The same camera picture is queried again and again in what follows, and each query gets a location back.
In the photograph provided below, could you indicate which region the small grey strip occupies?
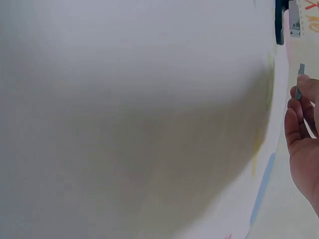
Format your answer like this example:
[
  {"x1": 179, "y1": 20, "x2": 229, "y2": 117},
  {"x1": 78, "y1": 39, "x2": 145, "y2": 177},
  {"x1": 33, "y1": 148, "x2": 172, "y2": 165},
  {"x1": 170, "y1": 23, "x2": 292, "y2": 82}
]
[{"x1": 294, "y1": 63, "x2": 306, "y2": 100}]

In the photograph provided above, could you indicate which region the person's right hand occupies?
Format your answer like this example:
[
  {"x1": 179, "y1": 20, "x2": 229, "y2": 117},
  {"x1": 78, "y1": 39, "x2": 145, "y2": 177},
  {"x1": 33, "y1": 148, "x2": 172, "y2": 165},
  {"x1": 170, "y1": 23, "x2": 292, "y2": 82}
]
[{"x1": 284, "y1": 74, "x2": 319, "y2": 218}]

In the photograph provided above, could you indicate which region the black curved object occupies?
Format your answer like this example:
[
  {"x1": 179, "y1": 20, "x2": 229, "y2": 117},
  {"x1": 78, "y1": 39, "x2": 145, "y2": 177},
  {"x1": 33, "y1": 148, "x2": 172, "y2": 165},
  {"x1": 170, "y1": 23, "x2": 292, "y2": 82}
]
[{"x1": 274, "y1": 0, "x2": 290, "y2": 46}]

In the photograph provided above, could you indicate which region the white and grey device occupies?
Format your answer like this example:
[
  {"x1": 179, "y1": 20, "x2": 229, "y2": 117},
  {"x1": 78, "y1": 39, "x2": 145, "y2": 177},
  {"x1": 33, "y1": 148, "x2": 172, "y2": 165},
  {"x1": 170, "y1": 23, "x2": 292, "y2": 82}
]
[{"x1": 289, "y1": 0, "x2": 306, "y2": 38}]

